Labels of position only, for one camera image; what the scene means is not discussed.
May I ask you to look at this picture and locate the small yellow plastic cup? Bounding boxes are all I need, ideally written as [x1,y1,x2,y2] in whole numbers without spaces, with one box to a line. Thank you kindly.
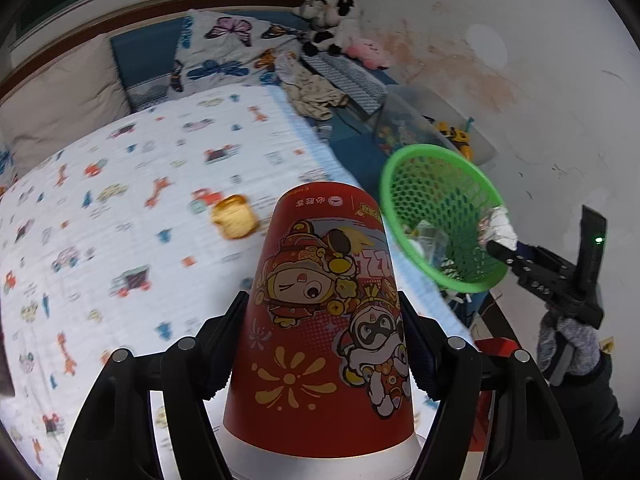
[210,195,259,241]

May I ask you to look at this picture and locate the yellow toy truck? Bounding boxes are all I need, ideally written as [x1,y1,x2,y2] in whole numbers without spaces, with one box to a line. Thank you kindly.
[434,119,477,162]

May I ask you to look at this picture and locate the red cartoon paper cup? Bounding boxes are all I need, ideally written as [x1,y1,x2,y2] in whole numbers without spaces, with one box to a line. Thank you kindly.
[220,181,421,480]

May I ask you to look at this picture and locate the clear plastic storage bin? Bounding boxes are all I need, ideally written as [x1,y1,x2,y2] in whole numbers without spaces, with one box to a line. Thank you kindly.
[372,85,497,167]

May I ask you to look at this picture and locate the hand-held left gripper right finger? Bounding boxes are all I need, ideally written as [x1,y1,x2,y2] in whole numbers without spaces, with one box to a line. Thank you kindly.
[397,290,586,480]

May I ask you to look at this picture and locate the green plastic mesh basket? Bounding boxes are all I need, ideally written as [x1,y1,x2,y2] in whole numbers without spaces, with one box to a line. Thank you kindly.
[378,144,508,294]

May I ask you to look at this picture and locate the red box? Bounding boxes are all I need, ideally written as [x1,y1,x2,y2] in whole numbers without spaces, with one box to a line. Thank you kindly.
[474,337,521,461]

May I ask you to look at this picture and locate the wooden headboard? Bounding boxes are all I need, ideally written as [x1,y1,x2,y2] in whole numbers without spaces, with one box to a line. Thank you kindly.
[0,0,311,92]

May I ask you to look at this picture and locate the pink plush toy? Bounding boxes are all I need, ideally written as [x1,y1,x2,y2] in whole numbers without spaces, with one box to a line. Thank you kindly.
[345,36,394,71]

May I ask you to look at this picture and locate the black and white cow plush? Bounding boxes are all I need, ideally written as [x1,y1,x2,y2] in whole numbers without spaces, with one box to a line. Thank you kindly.
[295,0,362,57]

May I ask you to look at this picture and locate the butterfly print pillow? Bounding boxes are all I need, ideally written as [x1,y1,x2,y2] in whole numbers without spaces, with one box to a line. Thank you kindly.
[170,10,307,97]

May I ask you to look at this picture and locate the blue bed sheet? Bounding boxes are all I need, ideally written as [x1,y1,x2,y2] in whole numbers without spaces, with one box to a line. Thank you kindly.
[315,108,402,197]

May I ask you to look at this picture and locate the beige crumpled clothing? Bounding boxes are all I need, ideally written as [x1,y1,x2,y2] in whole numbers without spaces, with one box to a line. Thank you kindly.
[275,52,351,122]

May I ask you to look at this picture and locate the blue cushion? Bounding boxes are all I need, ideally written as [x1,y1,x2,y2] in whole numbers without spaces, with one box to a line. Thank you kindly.
[110,22,194,112]

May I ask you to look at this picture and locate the clear plastic bag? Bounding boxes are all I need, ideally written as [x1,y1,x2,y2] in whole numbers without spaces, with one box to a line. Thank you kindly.
[406,219,452,262]

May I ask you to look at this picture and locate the beige pillow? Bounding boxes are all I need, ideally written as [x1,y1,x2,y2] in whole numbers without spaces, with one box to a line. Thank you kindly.
[0,35,132,162]

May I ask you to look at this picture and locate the white tissue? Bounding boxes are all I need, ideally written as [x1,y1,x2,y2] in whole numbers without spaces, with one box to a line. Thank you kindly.
[477,207,519,252]

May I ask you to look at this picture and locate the white printed blanket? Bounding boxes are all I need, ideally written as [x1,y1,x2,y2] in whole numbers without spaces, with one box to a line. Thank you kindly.
[0,82,476,480]

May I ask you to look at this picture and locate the grey striped cloth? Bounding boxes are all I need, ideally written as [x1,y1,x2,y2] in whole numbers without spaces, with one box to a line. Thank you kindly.
[300,52,389,117]

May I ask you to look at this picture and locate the person's right forearm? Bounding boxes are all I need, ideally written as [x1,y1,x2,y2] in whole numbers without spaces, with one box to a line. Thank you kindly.
[556,355,632,462]

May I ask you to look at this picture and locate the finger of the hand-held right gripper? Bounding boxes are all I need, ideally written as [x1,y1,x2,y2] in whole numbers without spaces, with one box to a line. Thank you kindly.
[517,241,576,283]
[487,240,553,307]

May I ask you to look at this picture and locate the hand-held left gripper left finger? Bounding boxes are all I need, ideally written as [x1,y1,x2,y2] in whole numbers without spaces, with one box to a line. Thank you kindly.
[57,290,251,480]

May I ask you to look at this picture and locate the person's right hand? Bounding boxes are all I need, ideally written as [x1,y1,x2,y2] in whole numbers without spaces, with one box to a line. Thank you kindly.
[537,312,602,387]

